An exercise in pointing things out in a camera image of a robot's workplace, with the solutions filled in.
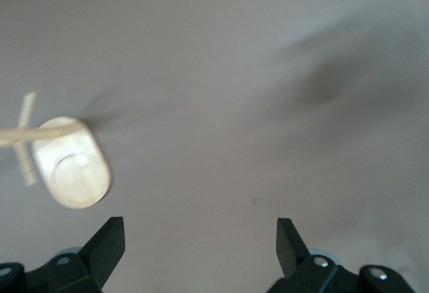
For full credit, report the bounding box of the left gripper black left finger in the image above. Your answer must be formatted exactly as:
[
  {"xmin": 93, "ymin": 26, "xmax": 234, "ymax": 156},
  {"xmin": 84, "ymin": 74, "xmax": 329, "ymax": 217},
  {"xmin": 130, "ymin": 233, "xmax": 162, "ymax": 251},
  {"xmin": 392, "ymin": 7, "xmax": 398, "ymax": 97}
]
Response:
[{"xmin": 0, "ymin": 217, "xmax": 126, "ymax": 293}]

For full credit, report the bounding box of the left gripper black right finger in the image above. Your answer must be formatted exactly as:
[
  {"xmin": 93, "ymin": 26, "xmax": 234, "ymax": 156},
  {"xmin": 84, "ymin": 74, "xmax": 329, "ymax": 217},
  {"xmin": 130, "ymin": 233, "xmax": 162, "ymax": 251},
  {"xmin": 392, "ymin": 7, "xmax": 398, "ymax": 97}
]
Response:
[{"xmin": 267, "ymin": 218, "xmax": 414, "ymax": 293}]

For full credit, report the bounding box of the wooden cup rack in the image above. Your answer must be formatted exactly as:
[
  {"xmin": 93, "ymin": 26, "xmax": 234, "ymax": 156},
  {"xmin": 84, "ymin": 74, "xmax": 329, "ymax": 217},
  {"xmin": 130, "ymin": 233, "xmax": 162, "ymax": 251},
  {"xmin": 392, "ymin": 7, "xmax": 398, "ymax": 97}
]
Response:
[{"xmin": 0, "ymin": 91, "xmax": 114, "ymax": 210}]

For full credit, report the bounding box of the brown table cover mat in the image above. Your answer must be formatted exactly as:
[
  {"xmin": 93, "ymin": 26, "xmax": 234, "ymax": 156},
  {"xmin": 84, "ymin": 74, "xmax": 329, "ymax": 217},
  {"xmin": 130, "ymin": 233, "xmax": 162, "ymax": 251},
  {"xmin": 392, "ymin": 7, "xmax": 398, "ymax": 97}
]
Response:
[{"xmin": 0, "ymin": 0, "xmax": 429, "ymax": 293}]

